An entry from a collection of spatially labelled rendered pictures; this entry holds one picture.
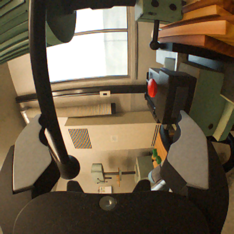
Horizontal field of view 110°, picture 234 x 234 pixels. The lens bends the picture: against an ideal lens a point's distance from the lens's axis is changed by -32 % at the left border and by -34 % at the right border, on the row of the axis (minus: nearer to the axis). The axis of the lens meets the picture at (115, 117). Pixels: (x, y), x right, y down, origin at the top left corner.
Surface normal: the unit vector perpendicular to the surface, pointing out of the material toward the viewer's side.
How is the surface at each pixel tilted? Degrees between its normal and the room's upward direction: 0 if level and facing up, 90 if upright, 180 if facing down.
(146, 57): 90
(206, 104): 90
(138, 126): 90
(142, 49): 90
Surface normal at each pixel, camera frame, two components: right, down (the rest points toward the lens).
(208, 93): 0.02, 0.54
